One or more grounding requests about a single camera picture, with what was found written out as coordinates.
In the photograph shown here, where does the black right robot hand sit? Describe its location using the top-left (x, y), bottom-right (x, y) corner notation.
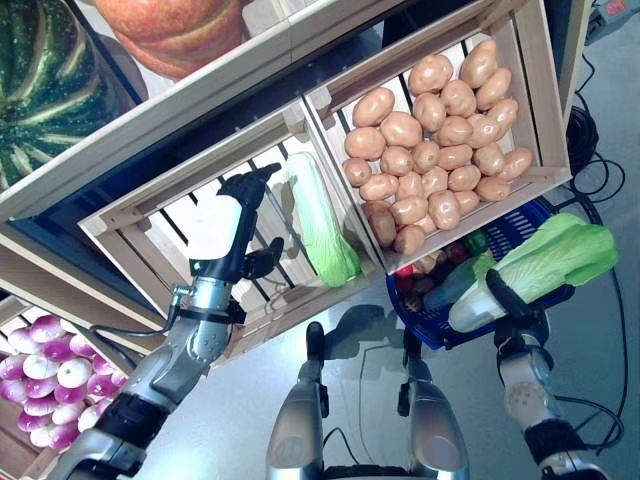
top-left (485, 268), bottom-right (551, 352)

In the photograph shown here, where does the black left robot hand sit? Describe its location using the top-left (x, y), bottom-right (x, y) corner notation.
top-left (188, 162), bottom-right (286, 283)

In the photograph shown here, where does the green napa cabbage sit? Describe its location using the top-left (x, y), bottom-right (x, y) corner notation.
top-left (284, 152), bottom-right (362, 289)
top-left (447, 212), bottom-right (620, 334)

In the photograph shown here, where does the blue plastic shopping basket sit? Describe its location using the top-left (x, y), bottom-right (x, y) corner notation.
top-left (384, 197), bottom-right (576, 351)

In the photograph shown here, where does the dark green cucumber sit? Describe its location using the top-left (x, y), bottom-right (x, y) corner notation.
top-left (423, 255), bottom-right (494, 311)

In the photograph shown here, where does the green bell pepper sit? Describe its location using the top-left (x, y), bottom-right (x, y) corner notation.
top-left (462, 230), bottom-right (490, 254)

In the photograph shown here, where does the beige ginger root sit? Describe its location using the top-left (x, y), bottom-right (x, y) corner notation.
top-left (413, 249), bottom-right (449, 275)

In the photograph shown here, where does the wooden cabbage crate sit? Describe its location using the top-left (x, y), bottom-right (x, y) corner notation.
top-left (77, 99), bottom-right (386, 371)

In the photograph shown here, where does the silver right robot leg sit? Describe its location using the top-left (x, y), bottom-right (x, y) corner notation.
top-left (397, 329), bottom-right (471, 480)

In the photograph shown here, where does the wooden display shelf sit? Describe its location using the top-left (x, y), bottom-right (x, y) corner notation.
top-left (0, 0), bottom-right (594, 361)

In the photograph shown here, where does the small orange ribbed pumpkin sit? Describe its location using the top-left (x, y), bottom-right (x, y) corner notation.
top-left (92, 0), bottom-right (251, 81)

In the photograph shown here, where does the wooden potato crate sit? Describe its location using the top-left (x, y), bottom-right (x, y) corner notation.
top-left (302, 0), bottom-right (574, 276)

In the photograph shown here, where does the green striped pumpkin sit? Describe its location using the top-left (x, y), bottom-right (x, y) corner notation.
top-left (0, 0), bottom-right (110, 191)

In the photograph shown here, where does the wooden onion crate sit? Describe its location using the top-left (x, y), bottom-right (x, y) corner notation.
top-left (0, 294), bottom-right (131, 480)

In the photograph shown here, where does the black floor cable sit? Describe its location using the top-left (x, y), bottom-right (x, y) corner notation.
top-left (549, 154), bottom-right (640, 451)

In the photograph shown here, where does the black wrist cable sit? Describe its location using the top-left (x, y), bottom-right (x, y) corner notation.
top-left (88, 284), bottom-right (184, 361)

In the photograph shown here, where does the black cable coil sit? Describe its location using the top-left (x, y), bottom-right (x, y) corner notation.
top-left (564, 104), bottom-right (601, 174)

